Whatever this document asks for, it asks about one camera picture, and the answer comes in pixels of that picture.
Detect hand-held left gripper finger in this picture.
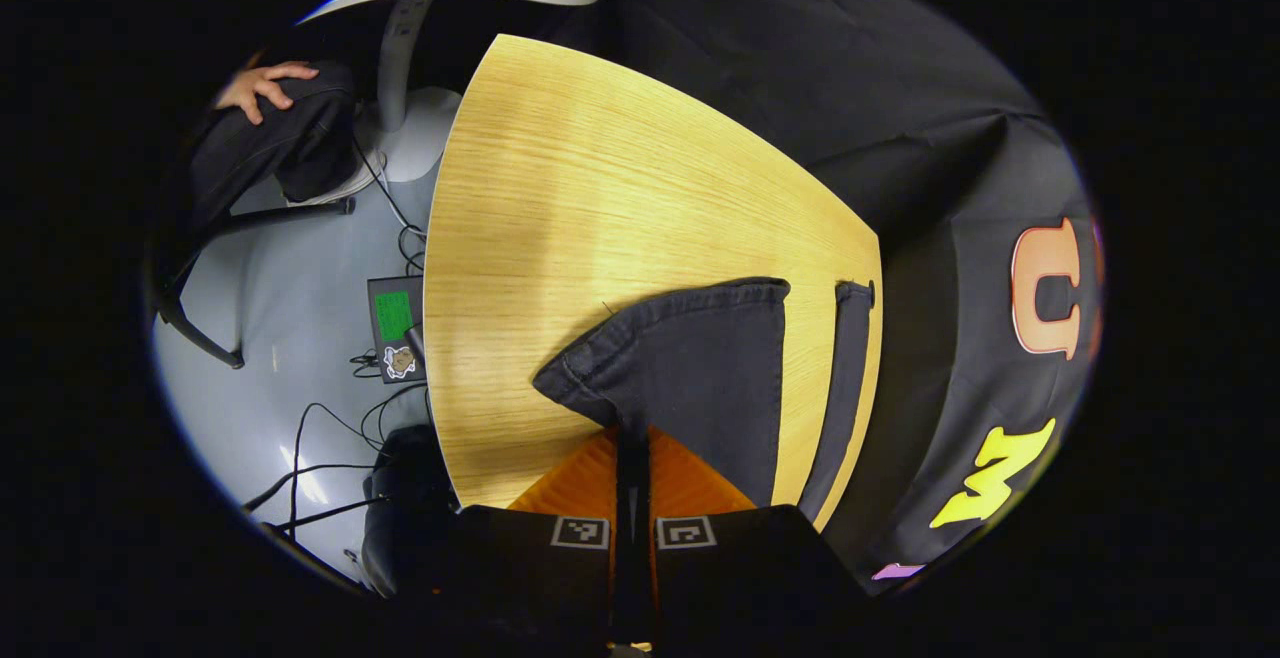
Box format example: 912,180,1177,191
438,425,635,658
634,425,873,658

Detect black jeans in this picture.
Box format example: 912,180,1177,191
532,276,876,531

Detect black bag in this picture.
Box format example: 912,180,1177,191
360,424,463,599

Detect black box with green label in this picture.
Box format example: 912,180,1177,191
366,275,429,385

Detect black backdrop cloth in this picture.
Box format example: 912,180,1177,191
545,0,1106,597

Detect white desk leg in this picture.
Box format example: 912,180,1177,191
300,0,463,207

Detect black cable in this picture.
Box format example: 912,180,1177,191
240,381,431,544
350,133,429,277

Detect black chair frame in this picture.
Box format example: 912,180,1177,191
150,196,357,371

